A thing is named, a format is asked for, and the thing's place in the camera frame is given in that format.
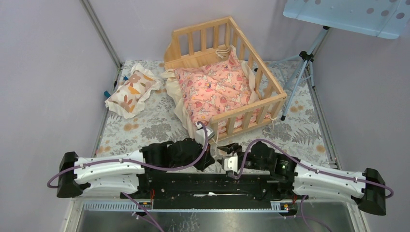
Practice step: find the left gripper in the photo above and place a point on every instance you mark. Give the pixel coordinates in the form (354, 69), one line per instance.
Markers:
(207, 159)

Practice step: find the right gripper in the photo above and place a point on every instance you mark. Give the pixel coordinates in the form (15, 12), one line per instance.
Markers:
(229, 148)

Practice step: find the pink patterned bed cushion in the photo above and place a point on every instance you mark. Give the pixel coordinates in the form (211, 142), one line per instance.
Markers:
(210, 90)

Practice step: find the wooden pet bed frame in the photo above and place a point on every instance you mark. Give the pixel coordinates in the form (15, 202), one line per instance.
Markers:
(195, 46)

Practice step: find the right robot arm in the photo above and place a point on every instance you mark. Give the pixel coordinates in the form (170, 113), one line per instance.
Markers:
(296, 177)

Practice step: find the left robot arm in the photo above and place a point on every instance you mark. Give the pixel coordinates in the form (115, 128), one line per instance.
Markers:
(119, 173)

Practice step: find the floral table mat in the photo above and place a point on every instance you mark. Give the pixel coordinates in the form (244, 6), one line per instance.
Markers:
(298, 135)

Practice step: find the floral small pillow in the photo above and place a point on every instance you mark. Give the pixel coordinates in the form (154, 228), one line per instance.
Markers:
(130, 99)

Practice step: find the blue toy item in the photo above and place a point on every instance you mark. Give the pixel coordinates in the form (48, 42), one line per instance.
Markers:
(117, 85)

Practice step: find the black tripod stand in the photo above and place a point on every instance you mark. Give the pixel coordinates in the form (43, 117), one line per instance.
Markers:
(304, 70)

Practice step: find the grey diagonal pole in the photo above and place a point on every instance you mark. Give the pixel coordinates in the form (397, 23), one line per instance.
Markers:
(101, 32)

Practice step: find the light blue perforated panel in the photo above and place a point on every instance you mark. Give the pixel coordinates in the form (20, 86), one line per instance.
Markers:
(379, 18)

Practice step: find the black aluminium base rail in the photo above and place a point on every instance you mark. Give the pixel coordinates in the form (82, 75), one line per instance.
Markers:
(205, 191)

